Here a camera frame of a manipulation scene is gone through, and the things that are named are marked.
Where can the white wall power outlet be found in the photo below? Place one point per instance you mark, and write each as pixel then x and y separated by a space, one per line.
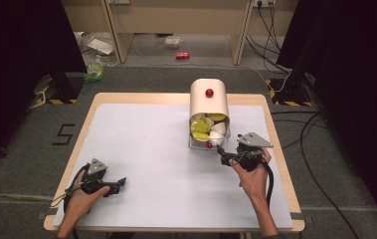
pixel 264 2

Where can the stand base with striped tape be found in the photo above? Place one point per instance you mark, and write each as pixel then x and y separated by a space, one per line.
pixel 61 89
pixel 288 94

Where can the wooden table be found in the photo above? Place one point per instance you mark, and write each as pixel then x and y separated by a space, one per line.
pixel 162 98

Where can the person's right hand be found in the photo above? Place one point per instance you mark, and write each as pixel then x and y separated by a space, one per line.
pixel 254 182

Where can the white roll-top bread box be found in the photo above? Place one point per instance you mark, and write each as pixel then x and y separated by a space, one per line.
pixel 207 103

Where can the white table mat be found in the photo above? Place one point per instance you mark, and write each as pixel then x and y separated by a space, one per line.
pixel 149 159

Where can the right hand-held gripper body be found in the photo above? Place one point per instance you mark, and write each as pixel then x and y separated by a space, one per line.
pixel 252 140

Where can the yellow-green dish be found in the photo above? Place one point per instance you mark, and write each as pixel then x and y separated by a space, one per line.
pixel 201 125
pixel 218 117
pixel 201 136

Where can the beige wooden desk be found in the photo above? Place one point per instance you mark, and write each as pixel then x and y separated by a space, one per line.
pixel 179 16

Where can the clear plastic packet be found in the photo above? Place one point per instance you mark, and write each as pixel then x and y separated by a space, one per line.
pixel 173 41

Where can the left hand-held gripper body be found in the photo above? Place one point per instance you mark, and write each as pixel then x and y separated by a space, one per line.
pixel 96 167

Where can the red drink can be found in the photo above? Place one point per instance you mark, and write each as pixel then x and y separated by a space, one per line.
pixel 182 55

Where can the black curtain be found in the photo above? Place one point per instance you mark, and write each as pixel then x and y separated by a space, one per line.
pixel 17 66
pixel 358 83

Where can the person's left hand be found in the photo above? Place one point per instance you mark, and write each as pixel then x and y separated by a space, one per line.
pixel 78 202

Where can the green plastic bag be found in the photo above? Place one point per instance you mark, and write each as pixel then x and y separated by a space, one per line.
pixel 95 71

